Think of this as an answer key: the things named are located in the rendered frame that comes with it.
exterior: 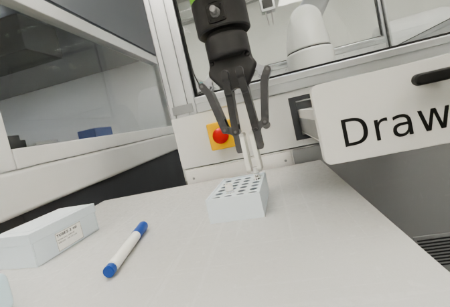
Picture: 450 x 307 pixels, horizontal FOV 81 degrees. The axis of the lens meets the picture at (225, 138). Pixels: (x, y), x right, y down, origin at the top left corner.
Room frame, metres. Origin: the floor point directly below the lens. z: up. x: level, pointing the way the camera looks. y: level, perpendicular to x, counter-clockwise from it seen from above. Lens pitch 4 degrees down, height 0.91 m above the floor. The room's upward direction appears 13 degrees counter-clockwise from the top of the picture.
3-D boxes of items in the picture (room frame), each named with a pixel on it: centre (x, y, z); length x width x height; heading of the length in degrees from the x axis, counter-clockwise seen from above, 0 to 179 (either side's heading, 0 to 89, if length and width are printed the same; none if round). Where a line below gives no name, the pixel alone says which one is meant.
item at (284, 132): (1.12, -0.45, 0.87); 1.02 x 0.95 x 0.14; 80
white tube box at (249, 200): (0.44, 0.00, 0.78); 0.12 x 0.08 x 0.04; 166
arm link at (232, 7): (0.46, -0.04, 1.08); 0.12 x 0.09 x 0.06; 167
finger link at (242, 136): (0.46, -0.03, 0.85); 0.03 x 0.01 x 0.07; 167
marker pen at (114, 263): (0.36, 0.17, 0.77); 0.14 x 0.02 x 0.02; 0
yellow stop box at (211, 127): (0.69, 0.00, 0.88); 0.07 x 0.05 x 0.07; 80
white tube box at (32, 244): (0.45, 0.33, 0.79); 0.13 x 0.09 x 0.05; 162
